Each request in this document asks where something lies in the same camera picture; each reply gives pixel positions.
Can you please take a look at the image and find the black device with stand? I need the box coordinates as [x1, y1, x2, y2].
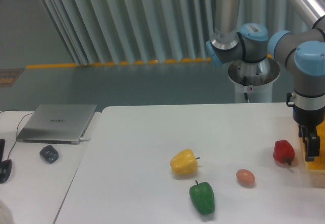
[1, 139, 12, 184]

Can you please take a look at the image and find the silver laptop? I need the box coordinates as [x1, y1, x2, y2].
[17, 104, 96, 144]

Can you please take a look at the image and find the thin black cable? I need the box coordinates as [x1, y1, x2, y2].
[0, 109, 38, 162]

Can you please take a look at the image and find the brown egg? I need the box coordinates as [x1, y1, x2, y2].
[236, 169, 255, 186]

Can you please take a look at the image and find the black pedestal cable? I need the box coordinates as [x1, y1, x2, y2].
[242, 75, 251, 104]

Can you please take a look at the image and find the green bell pepper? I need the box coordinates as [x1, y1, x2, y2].
[189, 180, 215, 215]

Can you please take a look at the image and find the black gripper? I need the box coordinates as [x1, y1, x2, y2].
[286, 92, 324, 162]

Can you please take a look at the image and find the yellow plastic basket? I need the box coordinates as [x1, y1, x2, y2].
[300, 122, 324, 188]

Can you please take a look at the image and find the red bell pepper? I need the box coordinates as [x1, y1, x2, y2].
[273, 140, 295, 166]

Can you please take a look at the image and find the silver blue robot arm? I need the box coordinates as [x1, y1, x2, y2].
[206, 0, 324, 162]

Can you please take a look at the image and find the yellow bell pepper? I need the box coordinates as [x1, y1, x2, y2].
[170, 149, 200, 175]

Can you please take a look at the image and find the white folding partition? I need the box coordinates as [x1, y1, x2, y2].
[41, 0, 299, 66]

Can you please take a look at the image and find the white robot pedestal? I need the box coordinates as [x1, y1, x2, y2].
[228, 57, 280, 103]

